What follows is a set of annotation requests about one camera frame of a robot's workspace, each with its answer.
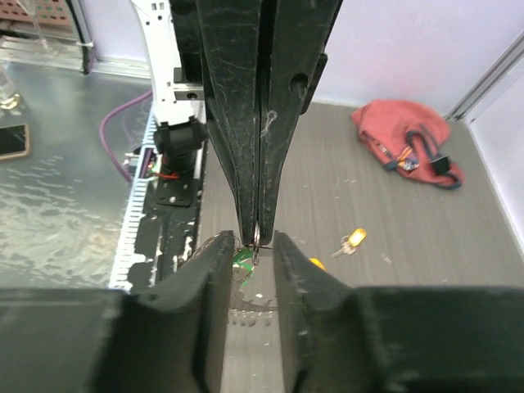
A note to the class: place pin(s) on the key with yellow tag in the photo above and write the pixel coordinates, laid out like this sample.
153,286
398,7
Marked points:
350,242

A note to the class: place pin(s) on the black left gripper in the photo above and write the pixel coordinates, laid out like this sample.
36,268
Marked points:
293,56

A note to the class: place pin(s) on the slotted grey cable duct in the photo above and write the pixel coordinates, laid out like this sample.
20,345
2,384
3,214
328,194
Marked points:
131,221

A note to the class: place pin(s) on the aluminium frame post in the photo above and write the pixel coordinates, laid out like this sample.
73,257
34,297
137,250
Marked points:
511,56

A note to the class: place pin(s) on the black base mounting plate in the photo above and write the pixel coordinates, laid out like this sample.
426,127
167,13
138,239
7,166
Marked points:
167,226

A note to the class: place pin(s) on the black smartphone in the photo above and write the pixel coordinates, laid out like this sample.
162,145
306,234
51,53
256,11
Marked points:
15,141

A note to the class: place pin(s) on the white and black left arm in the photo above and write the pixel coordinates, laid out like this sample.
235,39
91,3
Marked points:
179,108

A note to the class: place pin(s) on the clear plastic bottle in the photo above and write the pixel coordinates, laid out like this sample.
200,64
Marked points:
10,98

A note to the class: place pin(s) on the pink perforated storage basket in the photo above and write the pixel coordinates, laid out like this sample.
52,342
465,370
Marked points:
46,12

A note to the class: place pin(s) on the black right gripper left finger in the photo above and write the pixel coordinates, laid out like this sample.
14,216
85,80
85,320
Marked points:
168,338

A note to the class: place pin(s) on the key with green tag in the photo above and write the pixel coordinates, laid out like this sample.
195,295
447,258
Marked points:
243,265

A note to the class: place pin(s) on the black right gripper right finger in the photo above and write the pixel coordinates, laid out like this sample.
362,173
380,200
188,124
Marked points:
336,338

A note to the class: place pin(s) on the large keyring with yellow grip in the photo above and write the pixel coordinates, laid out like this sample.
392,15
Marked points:
256,300

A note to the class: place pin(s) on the crumpled dusty red garment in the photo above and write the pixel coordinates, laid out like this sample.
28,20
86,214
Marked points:
406,137

